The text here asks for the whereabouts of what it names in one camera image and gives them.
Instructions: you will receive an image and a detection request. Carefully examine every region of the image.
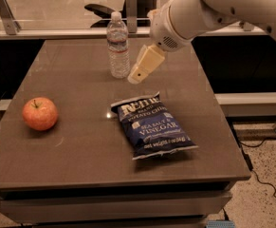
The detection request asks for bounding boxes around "red yellow apple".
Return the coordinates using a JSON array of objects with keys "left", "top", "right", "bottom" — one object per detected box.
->
[{"left": 22, "top": 97, "right": 58, "bottom": 131}]

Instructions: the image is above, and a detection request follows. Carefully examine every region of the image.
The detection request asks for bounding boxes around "glass barrier panel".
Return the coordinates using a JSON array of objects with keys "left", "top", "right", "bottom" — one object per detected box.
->
[{"left": 0, "top": 0, "right": 195, "bottom": 31}]

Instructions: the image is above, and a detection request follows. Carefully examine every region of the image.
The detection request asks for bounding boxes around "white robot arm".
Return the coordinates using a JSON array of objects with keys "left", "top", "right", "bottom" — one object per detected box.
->
[{"left": 128, "top": 0, "right": 276, "bottom": 84}]

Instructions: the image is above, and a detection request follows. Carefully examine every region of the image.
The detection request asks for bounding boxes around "right metal glass bracket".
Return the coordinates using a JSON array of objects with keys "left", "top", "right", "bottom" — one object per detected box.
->
[{"left": 239, "top": 21, "right": 254, "bottom": 31}]

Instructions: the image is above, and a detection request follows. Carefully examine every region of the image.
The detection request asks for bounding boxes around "middle metal glass bracket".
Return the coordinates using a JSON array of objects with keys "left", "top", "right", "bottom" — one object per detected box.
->
[{"left": 125, "top": 0, "right": 138, "bottom": 33}]

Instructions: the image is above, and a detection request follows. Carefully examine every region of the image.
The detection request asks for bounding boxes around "left metal glass bracket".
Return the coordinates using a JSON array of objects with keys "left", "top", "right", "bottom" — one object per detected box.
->
[{"left": 0, "top": 0, "right": 21, "bottom": 35}]

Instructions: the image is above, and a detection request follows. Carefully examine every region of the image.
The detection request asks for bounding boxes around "clear plastic water bottle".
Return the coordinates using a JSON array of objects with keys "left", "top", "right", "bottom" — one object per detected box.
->
[{"left": 106, "top": 11, "right": 130, "bottom": 79}]

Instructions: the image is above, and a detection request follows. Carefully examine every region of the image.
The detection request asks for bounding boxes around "grey table drawer unit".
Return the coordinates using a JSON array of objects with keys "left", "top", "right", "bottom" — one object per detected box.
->
[{"left": 0, "top": 190, "right": 231, "bottom": 228}]

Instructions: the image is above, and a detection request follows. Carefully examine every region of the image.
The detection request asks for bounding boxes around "metal glass bracket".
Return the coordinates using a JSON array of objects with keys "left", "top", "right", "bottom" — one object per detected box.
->
[
  {"left": 239, "top": 21, "right": 254, "bottom": 31},
  {"left": 0, "top": 0, "right": 21, "bottom": 35},
  {"left": 125, "top": 0, "right": 138, "bottom": 33}
]

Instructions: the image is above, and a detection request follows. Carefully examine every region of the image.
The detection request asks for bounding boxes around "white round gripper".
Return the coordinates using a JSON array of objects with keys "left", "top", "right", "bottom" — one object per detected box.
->
[{"left": 127, "top": 0, "right": 193, "bottom": 85}]

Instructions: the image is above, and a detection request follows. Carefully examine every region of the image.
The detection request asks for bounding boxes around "black floor cable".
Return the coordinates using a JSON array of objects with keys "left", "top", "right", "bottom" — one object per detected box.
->
[{"left": 238, "top": 138, "right": 276, "bottom": 225}]

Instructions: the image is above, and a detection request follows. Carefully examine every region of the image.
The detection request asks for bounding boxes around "black office chair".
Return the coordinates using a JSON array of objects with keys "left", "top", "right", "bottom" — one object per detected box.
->
[{"left": 83, "top": 0, "right": 189, "bottom": 29}]

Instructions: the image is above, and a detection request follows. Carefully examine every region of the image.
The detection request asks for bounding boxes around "blue kettle chips bag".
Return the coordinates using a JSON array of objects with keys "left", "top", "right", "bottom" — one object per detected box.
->
[{"left": 111, "top": 93, "right": 197, "bottom": 161}]

